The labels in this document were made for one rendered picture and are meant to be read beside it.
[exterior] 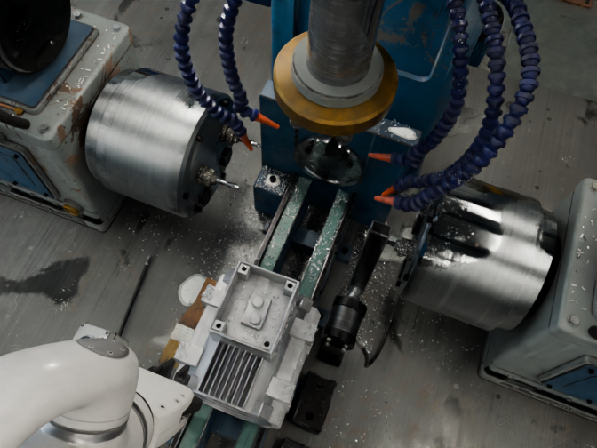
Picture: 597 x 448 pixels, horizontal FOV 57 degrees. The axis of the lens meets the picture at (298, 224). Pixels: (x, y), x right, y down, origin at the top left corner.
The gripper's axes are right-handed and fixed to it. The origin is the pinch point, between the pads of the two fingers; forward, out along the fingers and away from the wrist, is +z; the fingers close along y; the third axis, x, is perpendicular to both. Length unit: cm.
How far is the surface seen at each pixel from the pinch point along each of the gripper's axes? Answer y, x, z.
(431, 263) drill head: 29.5, 24.7, 20.5
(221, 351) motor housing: 3.5, 2.1, 9.9
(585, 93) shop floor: 91, 109, 199
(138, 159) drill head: -23.3, 24.6, 20.7
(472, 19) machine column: 22, 62, 18
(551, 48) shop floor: 71, 127, 210
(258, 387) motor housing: 10.5, -1.1, 10.4
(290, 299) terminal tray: 10.7, 13.1, 11.4
